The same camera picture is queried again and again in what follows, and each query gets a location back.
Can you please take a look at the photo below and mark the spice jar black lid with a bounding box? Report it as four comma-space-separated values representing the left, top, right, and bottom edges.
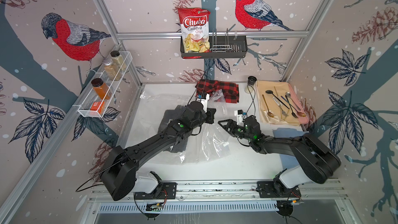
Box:
110, 50, 127, 71

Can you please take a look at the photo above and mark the dark grey striped shirt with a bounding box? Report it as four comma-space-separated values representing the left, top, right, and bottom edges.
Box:
158, 105, 192, 153

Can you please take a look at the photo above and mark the spice jar silver lid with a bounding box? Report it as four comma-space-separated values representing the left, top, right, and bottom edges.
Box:
103, 58, 121, 81

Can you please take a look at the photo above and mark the folded blue cloth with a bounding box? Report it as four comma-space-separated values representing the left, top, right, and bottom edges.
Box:
273, 128, 306, 169

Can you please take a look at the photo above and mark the black ladle spoon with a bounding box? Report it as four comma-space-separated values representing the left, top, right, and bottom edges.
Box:
265, 90, 288, 109

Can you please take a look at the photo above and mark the red black plaid cloth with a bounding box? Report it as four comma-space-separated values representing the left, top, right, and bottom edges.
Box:
195, 79, 239, 104

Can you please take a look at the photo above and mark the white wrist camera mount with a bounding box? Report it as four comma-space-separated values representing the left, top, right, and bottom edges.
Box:
234, 110, 246, 125
196, 94, 210, 112

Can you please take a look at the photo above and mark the black wire wall basket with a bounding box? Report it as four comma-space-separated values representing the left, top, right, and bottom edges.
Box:
180, 29, 248, 59

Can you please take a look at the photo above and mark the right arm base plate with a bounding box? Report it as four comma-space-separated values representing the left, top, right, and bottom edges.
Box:
256, 181, 301, 198

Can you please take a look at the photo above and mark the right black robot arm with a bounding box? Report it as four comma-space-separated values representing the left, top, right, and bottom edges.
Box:
218, 115, 341, 196

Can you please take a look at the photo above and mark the clear acrylic wall shelf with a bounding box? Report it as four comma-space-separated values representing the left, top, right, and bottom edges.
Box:
78, 51, 132, 119

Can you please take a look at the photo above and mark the glass shaker black lid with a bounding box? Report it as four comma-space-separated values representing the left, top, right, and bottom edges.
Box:
245, 76, 257, 94

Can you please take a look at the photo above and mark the white handled fork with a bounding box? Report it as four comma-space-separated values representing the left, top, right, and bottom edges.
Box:
273, 97, 288, 118

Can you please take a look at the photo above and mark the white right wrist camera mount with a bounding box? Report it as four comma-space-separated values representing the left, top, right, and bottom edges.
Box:
234, 110, 246, 125

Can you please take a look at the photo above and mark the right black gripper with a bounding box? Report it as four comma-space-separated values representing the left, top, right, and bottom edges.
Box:
219, 120, 255, 143

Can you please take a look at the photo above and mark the iridescent spoon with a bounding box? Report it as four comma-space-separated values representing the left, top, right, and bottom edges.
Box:
286, 92, 306, 117

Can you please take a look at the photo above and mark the gold spoon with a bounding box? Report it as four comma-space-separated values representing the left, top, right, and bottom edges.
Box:
262, 95, 275, 118

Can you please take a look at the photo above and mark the small orange box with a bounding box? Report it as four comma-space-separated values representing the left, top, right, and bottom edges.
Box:
90, 101, 106, 114

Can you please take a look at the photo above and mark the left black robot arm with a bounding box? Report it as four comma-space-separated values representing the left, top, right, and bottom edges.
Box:
99, 102, 216, 201

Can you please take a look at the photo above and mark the clear plastic vacuum bag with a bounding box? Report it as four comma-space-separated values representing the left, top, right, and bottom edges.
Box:
133, 90, 231, 164

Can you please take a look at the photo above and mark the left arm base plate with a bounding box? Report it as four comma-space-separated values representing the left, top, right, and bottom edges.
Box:
134, 182, 177, 200

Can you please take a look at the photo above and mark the beige cloth napkin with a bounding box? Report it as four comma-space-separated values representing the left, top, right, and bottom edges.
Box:
255, 80, 309, 126

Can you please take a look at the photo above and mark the Chuba cassava chips bag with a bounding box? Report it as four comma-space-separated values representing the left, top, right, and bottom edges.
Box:
177, 8, 210, 58

